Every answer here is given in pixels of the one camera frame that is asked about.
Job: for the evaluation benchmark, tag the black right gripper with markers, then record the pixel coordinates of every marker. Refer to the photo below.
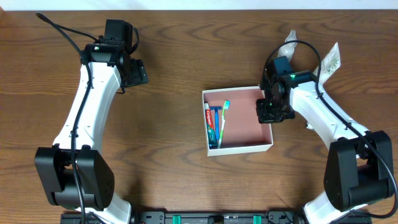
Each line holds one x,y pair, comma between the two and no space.
268,111

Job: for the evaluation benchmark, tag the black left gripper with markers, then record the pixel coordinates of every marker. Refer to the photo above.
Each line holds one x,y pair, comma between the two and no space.
138,73

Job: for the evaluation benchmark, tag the pink cardboard box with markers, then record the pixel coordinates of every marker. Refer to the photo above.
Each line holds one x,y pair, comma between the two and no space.
242,131

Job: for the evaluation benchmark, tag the green white toothbrush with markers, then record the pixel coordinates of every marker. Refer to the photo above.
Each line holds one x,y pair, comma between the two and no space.
223,120

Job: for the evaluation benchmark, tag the blue disposable razor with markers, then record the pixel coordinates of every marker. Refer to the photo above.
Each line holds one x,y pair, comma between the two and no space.
216,109

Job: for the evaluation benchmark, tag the green white toothpaste tube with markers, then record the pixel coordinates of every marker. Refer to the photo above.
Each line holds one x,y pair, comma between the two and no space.
210,127

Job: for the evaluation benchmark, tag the clear pump bottle blue liquid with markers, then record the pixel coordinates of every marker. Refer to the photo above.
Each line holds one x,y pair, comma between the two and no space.
289,48

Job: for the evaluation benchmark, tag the white bamboo print lotion tube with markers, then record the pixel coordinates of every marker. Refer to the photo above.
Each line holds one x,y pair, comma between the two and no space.
330,64

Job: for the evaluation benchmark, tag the green white Dettol soap pack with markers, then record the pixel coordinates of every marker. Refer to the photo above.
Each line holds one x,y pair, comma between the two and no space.
309,126

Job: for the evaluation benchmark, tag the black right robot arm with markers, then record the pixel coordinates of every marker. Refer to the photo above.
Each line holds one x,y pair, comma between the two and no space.
359,168

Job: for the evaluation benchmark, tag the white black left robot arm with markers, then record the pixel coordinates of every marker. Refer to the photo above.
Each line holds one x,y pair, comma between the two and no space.
73,173

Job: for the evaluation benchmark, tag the black mounting rail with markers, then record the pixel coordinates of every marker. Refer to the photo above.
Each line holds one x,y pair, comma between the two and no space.
270,217

